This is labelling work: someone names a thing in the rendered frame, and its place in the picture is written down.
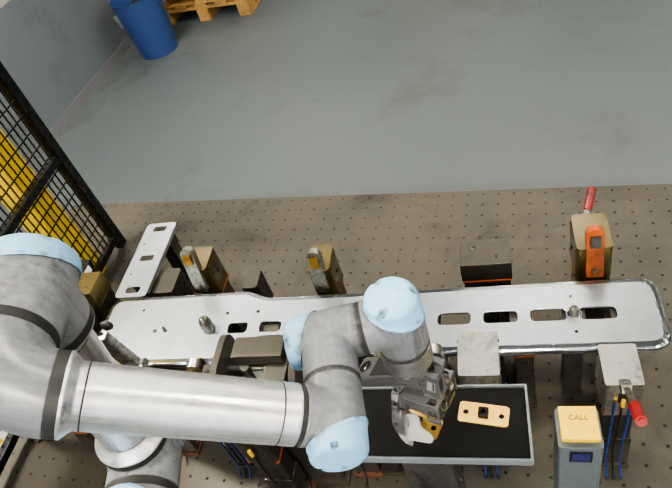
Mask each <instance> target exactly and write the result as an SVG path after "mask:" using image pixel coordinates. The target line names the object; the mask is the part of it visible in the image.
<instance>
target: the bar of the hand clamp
mask: <svg viewBox="0 0 672 488"><path fill-rule="evenodd" d="M100 327H101V328H102V329H103V330H101V331H100V333H99V334H98V333H97V332H95V333H96V335H97V336H98V337H99V339H100V340H101V342H102V343H103V345H104V346H105V347H106V349H107V350H108V352H109V353H110V355H111V356H112V357H113V358H114V359H115V360H116V361H118V362H119V363H120V364H122V365H129V364H133V365H134V366H139V362H140V359H141V358H140V357H138V356H137V355H136V354H135V353H133V352H132V351H131V350H130V349H128V348H127V347H126V346H125V345H124V344H122V343H121V342H120V341H119V340H117V339H116V338H115V337H114V336H112V335H111V334H110V333H109V332H108V330H111V329H113V327H114V325H113V324H112V323H111V322H109V321H103V322H101V323H100ZM100 334H101V335H100Z"/></svg>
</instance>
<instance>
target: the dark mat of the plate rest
mask: <svg viewBox="0 0 672 488"><path fill-rule="evenodd" d="M391 391H392V389H374V390H362V392H363V398H364V405H365V412H366V418H367V419H368V423H369V424H368V427H367V428H368V438H369V453H368V456H408V457H469V458H531V454H530V443H529V432H528V422H527V411H526V400H525V389H524V388H457V390H456V389H455V395H454V398H453V400H452V403H451V405H450V407H448V409H447V411H446V413H445V416H444V418H443V420H442V421H443V425H442V428H441V430H440V433H439V435H438V437H437V439H436V440H433V442H432V443H424V442H418V441H413V446H411V445H408V444H406V443H405V442H404V441H403V440H402V439H401V437H400V436H399V434H398V433H397V432H396V431H395V429H394V427H393V424H392V407H391V405H392V402H391ZM462 401H467V402H475V403H482V404H490V405H498V406H506V407H508V408H509V409H510V413H509V423H508V427H507V428H501V427H494V426H487V425H480V424H473V423H466V422H460V421H459V420H458V413H459V406H460V402H462Z"/></svg>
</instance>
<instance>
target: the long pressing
mask: <svg viewBox="0 0 672 488"><path fill-rule="evenodd" d="M417 292H418V294H419V296H420V300H421V302H422V304H423V306H424V309H425V319H426V323H427V328H428V332H429V337H430V341H431V343H438V344H440V345H441V346H442V348H443V351H444V354H445V357H458V346H457V334H458V333H459V332H484V331H496V332H497V335H498V338H499V342H498V345H499V354H500V356H506V355H545V354H584V353H597V349H598V345H599V344H626V343H634V344H635V345H636V349H637V352H656V351H661V350H663V349H665V348H667V347H668V346H669V344H670V343H671V340H672V334H671V330H670V327H669V324H668V320H667V317H666V313H665V310H664V307H663V303H662V300H661V296H660V293H659V290H658V288H657V287H656V286H655V285H654V284H653V283H652V282H650V281H648V280H645V279H641V278H629V279H610V280H592V281H574V282H555V283H537V284H519V285H500V286H482V287H464V288H446V289H427V290H417ZM364 295H365V293H354V294H336V295H317V296H299V297H281V298H268V297H264V296H261V295H258V294H255V293H253V292H232V293H215V294H198V295H181V296H164V297H146V298H129V299H123V300H120V301H119V302H117V303H116V304H115V305H114V306H113V307H112V308H111V310H110V311H109V314H108V316H107V318H106V320H105V321H109V322H111V323H112V324H113V325H114V327H113V329H111V330H108V332H109V333H110V334H111V335H112V336H114V337H115V338H116V339H117V340H119V341H120V342H121V343H122V344H124V345H125V346H126V347H127V348H128V349H130V350H131V351H132V352H133V353H135V354H136V355H137V356H138V357H140V358H147V359H148V360H149V361H150V362H149V364H148V365H149V366H150V367H151V368H186V364H187V359H188V358H191V357H201V358H202V359H203V360H204V361H206V363H207V364H211V363H212V360H213V356H214V353H215V350H216V346H217V343H218V340H219V338H220V336H221V335H223V334H231V335H232V336H233V337H234V339H236V338H237V337H261V336H283V328H284V325H285V323H286V321H287V320H288V319H290V318H293V317H296V316H298V315H301V314H305V313H308V312H310V311H314V310H316V311H319V310H323V309H328V308H332V307H336V306H340V305H345V304H349V303H354V302H358V301H359V300H363V299H364ZM570 295H571V296H572V297H571V298H570V297H569V296H570ZM571 305H577V306H578V307H579V317H569V316H568V315H567V311H569V308H570V306H571ZM607 307H612V308H614V309H615V310H616V314H617V317H615V318H605V319H583V318H581V316H582V312H581V311H580V310H581V309H584V308H607ZM144 309H146V310H145V311H144V312H143V310H144ZM258 310H260V312H259V313H256V312H257V311H258ZM538 310H564V311H565V314H566V319H565V320H554V321H533V320H532V319H531V312H532V311H538ZM227 312H229V314H226V313H227ZM492 312H515V313H516V314H517V321H515V322H503V323H485V322H484V314H485V313H492ZM580 312H581V315H580ZM447 314H469V315H470V322H469V323H468V324H452V325H440V324H439V323H438V317H439V316H440V315H447ZM202 315H206V316H208V317H209V318H210V319H211V320H212V322H213V323H214V325H215V330H214V331H213V332H212V333H210V334H205V333H204V332H203V330H202V329H201V327H200V326H199V323H198V320H199V317H200V316H202ZM264 322H280V323H281V326H280V329H279V330H278V331H274V332H260V331H259V329H260V325H261V324H262V323H264ZM240 323H246V324H247V329H246V331H245V332H243V333H228V329H229V326H230V325H231V324H240ZM162 326H164V327H165V328H166V329H167V332H163V330H162V328H161V327H162ZM153 329H157V332H155V333H153ZM576 330H577V331H578V333H575V331H576Z"/></svg>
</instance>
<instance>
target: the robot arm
mask: <svg viewBox="0 0 672 488"><path fill-rule="evenodd" d="M81 268H82V263H81V259H80V257H79V255H78V254H77V253H76V251H75V250H74V249H73V248H71V247H70V246H69V245H67V244H66V243H64V242H62V241H60V240H58V239H55V238H53V237H46V236H44V235H42V234H35V233H15V234H9V235H5V236H2V237H0V430H1V431H4V432H7V433H10V434H13V435H17V436H21V437H27V438H32V439H43V440H59V439H60V438H62V437H63V436H64V435H66V434H67V433H69V432H72V431H74V432H88V433H91V434H92V435H93V436H94V437H95V451H96V454H97V456H98V457H99V459H100V460H101V461H102V462H103V463H104V465H105V466H106V467H107V469H108V473H107V479H106V484H105V488H179V484H180V473H181V462H182V451H183V446H184V441H185V439H188V440H202V441H216V442H230V443H244V444H259V445H273V446H287V447H299V448H306V453H307V454H308V458H309V462H310V463H311V465H312V466H313V467H315V468H316V469H322V470H323V471H326V472H341V471H346V470H350V469H352V468H355V467H357V466H358V465H360V464H361V463H362V462H363V461H364V460H365V459H366V458H367V456H368V453H369V438H368V428H367V427H368V424H369V423H368V419H367V418H366V412H365V405H364V398H363V392H362V387H393V388H392V391H391V402H392V405H391V407H392V424H393V427H394V429H395V431H396V432H397V433H398V434H399V436H400V437H401V439H402V440H403V441H404V442H405V443H406V444H408V445H411V446H413V441H418V442H424V443H432V442H433V440H434V439H433V436H432V435H431V434H430V433H429V432H428V431H426V430H425V429H424V428H423V427H422V426H421V422H420V418H419V416H418V415H417V414H416V413H414V412H412V411H410V410H409V409H412V410H415V411H418V412H421V414H424V415H426V416H427V420H428V422H431V423H434V424H437V425H439V426H442V422H441V420H443V418H444V416H445V413H446V411H447V409H448V407H450V405H451V403H452V400H453V398H454V395H455V389H456V390H457V384H456V379H455V374H454V371H452V370H449V369H446V368H445V367H446V359H443V358H440V357H436V356H433V349H432V345H431V341H430V337H429V332H428V328H427V323H426V319H425V309H424V306H423V304H422V302H421V300H420V296H419V294H418V292H417V290H416V288H415V287H414V285H413V284H412V283H410V282H409V281H407V280H406V279H403V278H400V277H385V278H382V279H379V280H378V281H377V282H376V283H374V284H372V285H370V286H369V287H368V289H367V290H366V292H365V295H364V299H363V300H359V301H358V302H354V303H349V304H345V305H340V306H336V307H332V308H328V309H323V310H319V311H316V310H314V311H310V312H308V313H305V314H301V315H298V316H296V317H293V318H290V319H288V320H287V321H286V323H285V325H284V328H283V340H284V343H285V351H286V355H287V358H288V361H289V363H290V365H291V366H292V368H293V369H295V370H298V371H300V370H303V384H300V383H294V382H285V381H275V380H265V379H256V378H246V377H236V376H227V375H217V374H207V373H198V372H188V371H178V370H168V369H159V368H149V367H139V366H130V365H120V364H117V363H116V362H115V360H114V359H113V357H112V356H111V355H110V353H109V352H108V350H107V349H106V347H105V346H104V345H103V343H102V342H101V340H100V339H99V337H98V336H97V335H96V333H95V332H94V330H93V327H94V322H95V314H94V310H93V308H92V306H91V305H90V303H89V302H88V300H87V299H86V297H85V296H84V294H83V293H82V291H81V290H80V288H79V284H78V280H79V279H80V278H81V275H82V269H81ZM378 352H380V355H381V356H377V357H366V358H365V359H364V361H363V363H362V364H361V366H360V368H359V363H358V358H359V357H363V356H368V355H371V354H373V353H378ZM453 383H454V384H453ZM429 416H430V417H429ZM431 417H434V418H436V419H434V418H431ZM437 419H438V420H437Z"/></svg>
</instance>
